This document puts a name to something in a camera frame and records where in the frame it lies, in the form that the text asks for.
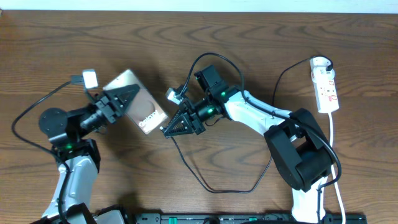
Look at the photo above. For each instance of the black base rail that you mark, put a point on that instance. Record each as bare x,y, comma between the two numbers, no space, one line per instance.
157,218

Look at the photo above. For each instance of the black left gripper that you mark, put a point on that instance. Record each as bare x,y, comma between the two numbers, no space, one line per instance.
106,110

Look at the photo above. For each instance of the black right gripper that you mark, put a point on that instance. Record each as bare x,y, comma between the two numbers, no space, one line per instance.
188,127

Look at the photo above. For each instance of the white power strip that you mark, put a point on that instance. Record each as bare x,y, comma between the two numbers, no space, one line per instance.
325,89

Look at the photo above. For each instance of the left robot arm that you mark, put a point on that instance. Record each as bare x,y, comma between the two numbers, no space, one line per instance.
78,158

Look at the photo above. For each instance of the white USB charger plug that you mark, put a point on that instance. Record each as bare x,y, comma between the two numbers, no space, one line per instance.
321,61

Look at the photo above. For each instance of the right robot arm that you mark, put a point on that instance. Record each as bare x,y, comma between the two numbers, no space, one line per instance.
301,152

